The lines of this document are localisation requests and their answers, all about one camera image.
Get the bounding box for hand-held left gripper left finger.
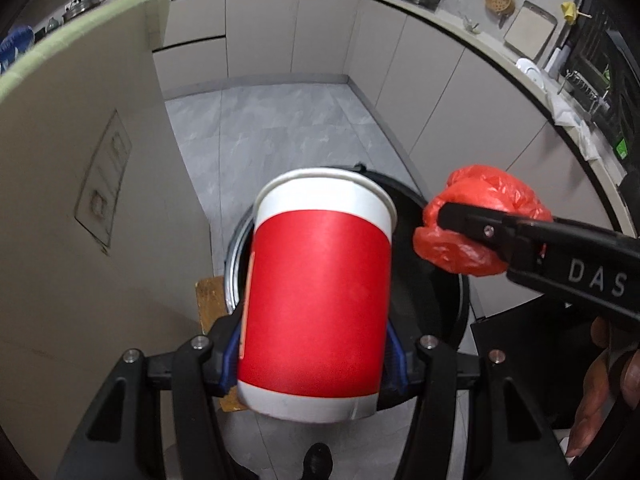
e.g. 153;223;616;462
52;310;251;480

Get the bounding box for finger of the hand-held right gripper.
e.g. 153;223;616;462
437;202;546;266

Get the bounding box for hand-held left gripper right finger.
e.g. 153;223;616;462
377;320;576;480

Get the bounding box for red plastic bag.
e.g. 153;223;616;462
413;163;553;277

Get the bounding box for black bucket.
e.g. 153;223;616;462
225;162;471;413

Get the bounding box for red paper cup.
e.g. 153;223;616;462
236;166;398;423

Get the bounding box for blue knitted cloth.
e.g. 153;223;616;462
0;25;36;73

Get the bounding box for person's right hand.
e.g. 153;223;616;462
567;317;640;461

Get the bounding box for wooden stool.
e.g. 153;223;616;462
195;275;246;413

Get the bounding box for black shoe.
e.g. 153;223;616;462
302;442;333;480

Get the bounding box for white dish cloth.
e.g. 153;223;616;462
550;95;601;161

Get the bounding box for white plate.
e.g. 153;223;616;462
515;57;548;88

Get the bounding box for beige lower cabinets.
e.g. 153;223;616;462
152;0;626;241

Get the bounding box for metal sink faucet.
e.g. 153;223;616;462
560;67;616;111

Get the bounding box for white cutting board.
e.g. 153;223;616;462
502;1;558;61

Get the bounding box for bamboo strainer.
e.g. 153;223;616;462
485;0;515;28

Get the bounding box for dark pot with lid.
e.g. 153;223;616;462
62;0;108;23

